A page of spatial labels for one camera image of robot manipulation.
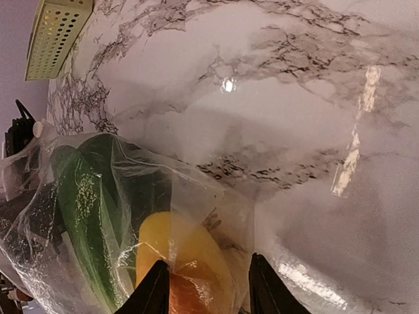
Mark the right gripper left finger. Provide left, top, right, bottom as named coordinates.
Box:
left=119, top=260, right=170, bottom=314

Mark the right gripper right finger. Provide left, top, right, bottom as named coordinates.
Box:
left=249, top=253, right=310, bottom=314

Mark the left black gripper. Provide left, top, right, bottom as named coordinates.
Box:
left=5, top=99, right=35, bottom=157

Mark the clear polka dot zip bag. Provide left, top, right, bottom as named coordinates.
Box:
left=1, top=123, right=348, bottom=313

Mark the yellow fake corn cob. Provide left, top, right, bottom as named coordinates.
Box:
left=136, top=212, right=234, bottom=294

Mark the pale green plastic basket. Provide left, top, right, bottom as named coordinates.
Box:
left=25, top=0, right=94, bottom=81

